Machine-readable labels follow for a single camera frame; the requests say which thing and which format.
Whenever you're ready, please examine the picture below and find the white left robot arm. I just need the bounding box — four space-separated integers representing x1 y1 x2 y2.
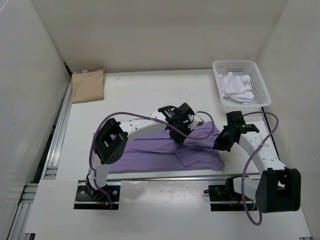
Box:
85 106 203 200

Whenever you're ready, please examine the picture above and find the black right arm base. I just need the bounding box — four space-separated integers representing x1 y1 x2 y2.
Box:
203 176 245 212

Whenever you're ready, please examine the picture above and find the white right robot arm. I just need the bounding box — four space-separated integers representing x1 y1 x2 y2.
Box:
213 124 301 213

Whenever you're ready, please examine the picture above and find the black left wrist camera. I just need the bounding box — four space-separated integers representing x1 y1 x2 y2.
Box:
158 102 205 130

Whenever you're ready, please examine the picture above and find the beige t shirt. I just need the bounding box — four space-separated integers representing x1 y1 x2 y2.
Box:
71 69 106 104

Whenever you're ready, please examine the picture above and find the white plastic basket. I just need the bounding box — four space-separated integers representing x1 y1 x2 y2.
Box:
212 59 272 112

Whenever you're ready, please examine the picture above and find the white crumpled cloth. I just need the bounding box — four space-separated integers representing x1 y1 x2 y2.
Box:
218 72 254 105

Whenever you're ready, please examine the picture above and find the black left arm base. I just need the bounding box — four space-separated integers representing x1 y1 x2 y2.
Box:
73 180 121 211

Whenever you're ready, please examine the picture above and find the aluminium table edge rail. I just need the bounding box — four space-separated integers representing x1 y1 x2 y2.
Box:
7 72 286 240

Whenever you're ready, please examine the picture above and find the purple t shirt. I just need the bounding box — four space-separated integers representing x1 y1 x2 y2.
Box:
110 121 225 174

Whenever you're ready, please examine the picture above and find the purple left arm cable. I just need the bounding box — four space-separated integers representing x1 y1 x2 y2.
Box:
89 111 215 208

